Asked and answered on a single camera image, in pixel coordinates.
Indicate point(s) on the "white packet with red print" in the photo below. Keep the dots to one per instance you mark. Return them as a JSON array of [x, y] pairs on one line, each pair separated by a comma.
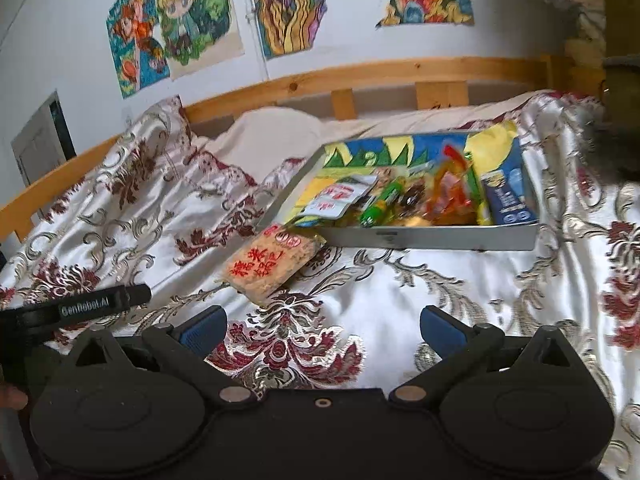
[[337, 197]]

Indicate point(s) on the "dark candy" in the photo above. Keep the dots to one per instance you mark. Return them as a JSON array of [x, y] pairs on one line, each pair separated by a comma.
[[414, 199]]

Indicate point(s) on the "floral satin blanket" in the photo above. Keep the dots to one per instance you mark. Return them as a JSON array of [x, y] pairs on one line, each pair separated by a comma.
[[150, 220]]

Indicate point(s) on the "green stick packet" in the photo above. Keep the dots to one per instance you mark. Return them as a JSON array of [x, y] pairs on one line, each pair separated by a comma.
[[382, 202]]

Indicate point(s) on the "grey shallow tray box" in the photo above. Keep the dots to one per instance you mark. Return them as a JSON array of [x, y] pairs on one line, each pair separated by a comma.
[[425, 240]]

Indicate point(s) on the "patterned hanging cloth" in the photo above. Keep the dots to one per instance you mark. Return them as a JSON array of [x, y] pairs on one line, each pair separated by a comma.
[[600, 10]]

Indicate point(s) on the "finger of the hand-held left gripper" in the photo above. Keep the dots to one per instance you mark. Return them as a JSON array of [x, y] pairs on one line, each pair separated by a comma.
[[137, 295]]

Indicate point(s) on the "blue white snack packet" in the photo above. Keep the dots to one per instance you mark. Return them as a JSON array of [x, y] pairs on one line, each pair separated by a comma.
[[510, 195]]

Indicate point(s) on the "orange-haired girl wall drawing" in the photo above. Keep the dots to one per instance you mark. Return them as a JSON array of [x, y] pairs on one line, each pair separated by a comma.
[[132, 45]]

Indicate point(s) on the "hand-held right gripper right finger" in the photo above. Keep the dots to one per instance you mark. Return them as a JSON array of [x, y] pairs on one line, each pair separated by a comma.
[[440, 326]]

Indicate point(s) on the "brown hanging garment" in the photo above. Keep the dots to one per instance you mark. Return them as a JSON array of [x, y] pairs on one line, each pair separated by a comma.
[[622, 120]]

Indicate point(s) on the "beige bed sheet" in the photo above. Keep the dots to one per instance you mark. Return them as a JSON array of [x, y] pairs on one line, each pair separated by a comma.
[[270, 132]]

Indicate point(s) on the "white wall conduit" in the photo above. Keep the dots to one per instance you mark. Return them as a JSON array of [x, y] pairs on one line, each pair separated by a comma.
[[257, 50]]

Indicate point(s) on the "person's left hand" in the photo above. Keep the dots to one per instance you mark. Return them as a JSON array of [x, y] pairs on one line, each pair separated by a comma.
[[12, 397]]

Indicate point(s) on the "grey wall panel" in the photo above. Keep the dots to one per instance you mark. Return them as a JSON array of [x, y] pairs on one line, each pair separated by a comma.
[[42, 142]]

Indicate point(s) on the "wooden bed frame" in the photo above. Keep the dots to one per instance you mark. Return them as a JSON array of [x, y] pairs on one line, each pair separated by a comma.
[[400, 72]]

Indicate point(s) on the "gold brown snack packet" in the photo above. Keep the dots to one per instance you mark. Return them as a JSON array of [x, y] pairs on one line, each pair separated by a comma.
[[412, 220]]

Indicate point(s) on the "orange red snack packet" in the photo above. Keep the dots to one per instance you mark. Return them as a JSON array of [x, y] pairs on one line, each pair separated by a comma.
[[452, 190]]

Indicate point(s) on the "blond character wall drawing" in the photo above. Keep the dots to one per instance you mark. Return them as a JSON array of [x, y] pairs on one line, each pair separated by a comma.
[[195, 15]]

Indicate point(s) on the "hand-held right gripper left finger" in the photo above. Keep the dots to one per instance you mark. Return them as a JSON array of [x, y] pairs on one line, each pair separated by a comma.
[[202, 328]]

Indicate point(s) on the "rice cracker packet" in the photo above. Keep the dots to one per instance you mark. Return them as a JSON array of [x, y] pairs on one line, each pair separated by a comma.
[[272, 265]]

